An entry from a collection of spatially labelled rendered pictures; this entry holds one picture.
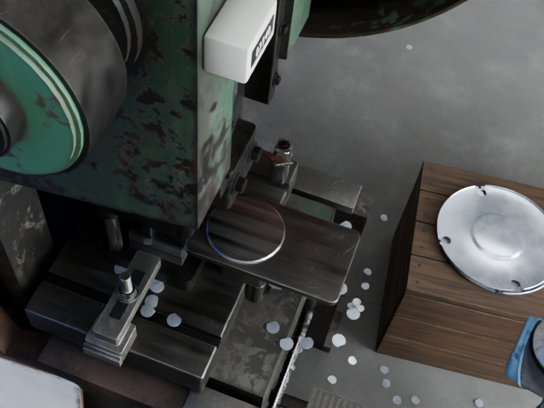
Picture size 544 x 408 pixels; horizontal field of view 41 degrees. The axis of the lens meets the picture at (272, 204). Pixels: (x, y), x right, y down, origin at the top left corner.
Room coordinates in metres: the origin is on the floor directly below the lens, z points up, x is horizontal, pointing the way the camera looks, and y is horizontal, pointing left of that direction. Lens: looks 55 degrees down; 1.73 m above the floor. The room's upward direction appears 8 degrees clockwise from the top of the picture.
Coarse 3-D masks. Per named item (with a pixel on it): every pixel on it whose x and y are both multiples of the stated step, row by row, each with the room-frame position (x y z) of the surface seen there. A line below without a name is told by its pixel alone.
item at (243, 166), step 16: (240, 96) 0.68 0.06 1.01; (240, 112) 0.68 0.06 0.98; (240, 128) 0.66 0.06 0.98; (256, 128) 0.66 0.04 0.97; (240, 144) 0.63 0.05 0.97; (256, 144) 0.66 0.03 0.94; (240, 160) 0.61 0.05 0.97; (256, 160) 0.64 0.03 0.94; (240, 176) 0.60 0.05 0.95; (224, 192) 0.57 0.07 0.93; (240, 192) 0.58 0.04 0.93; (224, 208) 0.57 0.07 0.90
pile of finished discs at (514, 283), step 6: (480, 192) 1.10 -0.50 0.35; (444, 240) 0.94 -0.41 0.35; (450, 240) 0.95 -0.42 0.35; (474, 282) 0.84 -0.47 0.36; (516, 282) 0.86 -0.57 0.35; (486, 288) 0.83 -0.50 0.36; (492, 288) 0.83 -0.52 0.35; (516, 288) 0.84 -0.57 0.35; (534, 288) 0.85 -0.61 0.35; (540, 288) 0.85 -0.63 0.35; (510, 294) 0.82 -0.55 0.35; (516, 294) 0.83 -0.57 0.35
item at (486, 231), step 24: (456, 192) 1.08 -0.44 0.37; (504, 192) 1.11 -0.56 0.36; (456, 216) 1.01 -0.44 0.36; (480, 216) 1.02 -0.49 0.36; (504, 216) 1.03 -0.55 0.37; (528, 216) 1.04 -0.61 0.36; (456, 240) 0.94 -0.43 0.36; (480, 240) 0.95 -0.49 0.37; (504, 240) 0.96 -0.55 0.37; (528, 240) 0.97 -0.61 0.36; (456, 264) 0.88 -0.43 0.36; (480, 264) 0.89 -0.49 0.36; (504, 264) 0.90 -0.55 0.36; (528, 264) 0.91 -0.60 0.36; (504, 288) 0.83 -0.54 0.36; (528, 288) 0.84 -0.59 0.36
